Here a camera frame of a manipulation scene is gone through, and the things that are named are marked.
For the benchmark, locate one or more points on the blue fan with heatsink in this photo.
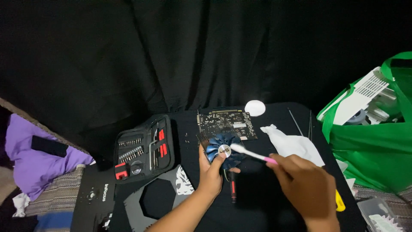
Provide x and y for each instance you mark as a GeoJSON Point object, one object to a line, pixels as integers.
{"type": "Point", "coordinates": [222, 150]}

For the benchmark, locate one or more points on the black backdrop curtain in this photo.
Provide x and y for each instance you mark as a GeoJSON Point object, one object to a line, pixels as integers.
{"type": "Point", "coordinates": [193, 51]}

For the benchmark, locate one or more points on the white crumpled paper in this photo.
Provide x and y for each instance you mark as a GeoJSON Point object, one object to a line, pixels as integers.
{"type": "Point", "coordinates": [21, 204]}

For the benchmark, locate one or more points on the clear plastic container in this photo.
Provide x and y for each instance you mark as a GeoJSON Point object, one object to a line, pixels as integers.
{"type": "Point", "coordinates": [381, 214]}

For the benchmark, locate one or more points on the black projector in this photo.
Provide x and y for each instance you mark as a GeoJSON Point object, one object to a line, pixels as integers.
{"type": "Point", "coordinates": [93, 199]}

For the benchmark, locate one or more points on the person's right hand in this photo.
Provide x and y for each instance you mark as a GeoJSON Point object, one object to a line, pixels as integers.
{"type": "Point", "coordinates": [302, 183]}

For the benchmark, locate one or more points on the purple cloth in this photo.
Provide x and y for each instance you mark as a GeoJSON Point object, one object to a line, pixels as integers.
{"type": "Point", "coordinates": [38, 161]}

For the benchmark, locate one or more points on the small black screws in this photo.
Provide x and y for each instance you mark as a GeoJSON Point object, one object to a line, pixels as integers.
{"type": "Point", "coordinates": [187, 137]}

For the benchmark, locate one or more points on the thin metal rod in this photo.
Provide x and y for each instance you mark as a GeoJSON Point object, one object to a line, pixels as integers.
{"type": "Point", "coordinates": [295, 121]}
{"type": "Point", "coordinates": [310, 124]}

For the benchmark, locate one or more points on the black rectangular device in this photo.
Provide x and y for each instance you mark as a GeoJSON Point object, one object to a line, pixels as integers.
{"type": "Point", "coordinates": [49, 145]}

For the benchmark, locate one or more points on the striped woven fabric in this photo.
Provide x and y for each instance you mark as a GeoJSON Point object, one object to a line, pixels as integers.
{"type": "Point", "coordinates": [54, 193]}

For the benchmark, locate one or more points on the person's left hand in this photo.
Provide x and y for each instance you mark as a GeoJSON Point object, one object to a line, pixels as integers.
{"type": "Point", "coordinates": [210, 176]}

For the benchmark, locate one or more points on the pink and white toothbrush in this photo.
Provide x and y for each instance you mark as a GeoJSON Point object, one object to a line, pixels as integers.
{"type": "Point", "coordinates": [249, 153]}

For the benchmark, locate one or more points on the black and red screwdriver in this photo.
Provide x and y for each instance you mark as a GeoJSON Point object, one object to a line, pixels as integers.
{"type": "Point", "coordinates": [232, 190]}

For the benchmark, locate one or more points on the black screwdriver bit kit case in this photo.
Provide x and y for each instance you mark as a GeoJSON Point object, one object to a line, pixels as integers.
{"type": "Point", "coordinates": [144, 150]}

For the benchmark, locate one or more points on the green bag with white parts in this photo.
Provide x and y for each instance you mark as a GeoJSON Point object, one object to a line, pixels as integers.
{"type": "Point", "coordinates": [370, 129]}

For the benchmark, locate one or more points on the white round cotton pad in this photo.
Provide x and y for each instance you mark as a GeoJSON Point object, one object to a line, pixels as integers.
{"type": "Point", "coordinates": [255, 107]}

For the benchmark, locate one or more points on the black graphics card circuit board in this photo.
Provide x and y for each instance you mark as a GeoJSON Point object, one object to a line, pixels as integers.
{"type": "Point", "coordinates": [225, 124]}

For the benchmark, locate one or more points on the black fan shroud cover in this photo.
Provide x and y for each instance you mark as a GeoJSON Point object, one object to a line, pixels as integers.
{"type": "Point", "coordinates": [154, 196]}

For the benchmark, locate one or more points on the white crumpled tissue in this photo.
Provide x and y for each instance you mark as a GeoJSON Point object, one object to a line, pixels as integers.
{"type": "Point", "coordinates": [291, 143]}

